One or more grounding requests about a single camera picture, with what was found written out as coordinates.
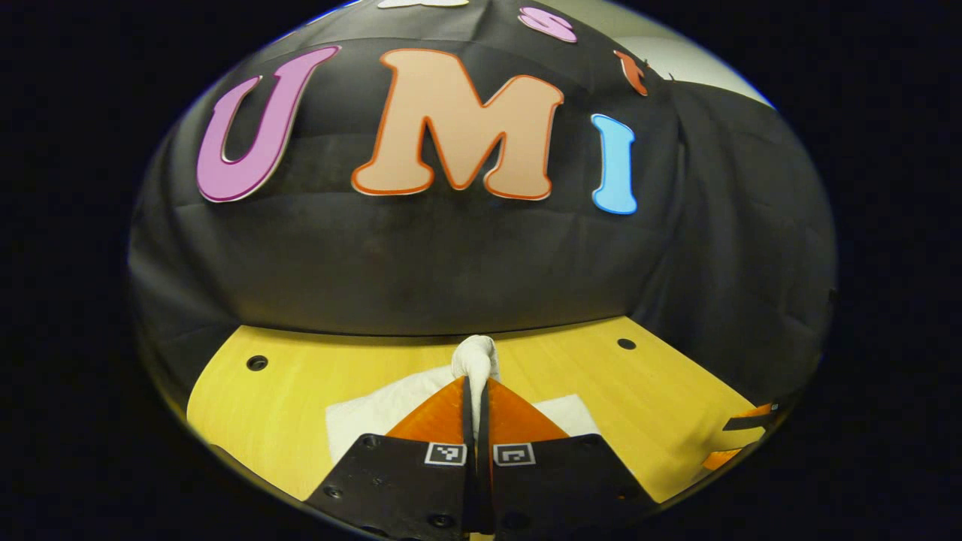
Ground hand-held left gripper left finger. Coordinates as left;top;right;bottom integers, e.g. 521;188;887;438
304;375;479;540

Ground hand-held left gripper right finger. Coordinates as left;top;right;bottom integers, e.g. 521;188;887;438
480;377;655;539

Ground white jeans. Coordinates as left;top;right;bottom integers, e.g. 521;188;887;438
325;335;602;467

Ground black backdrop cloth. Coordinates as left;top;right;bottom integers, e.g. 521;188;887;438
128;0;839;410

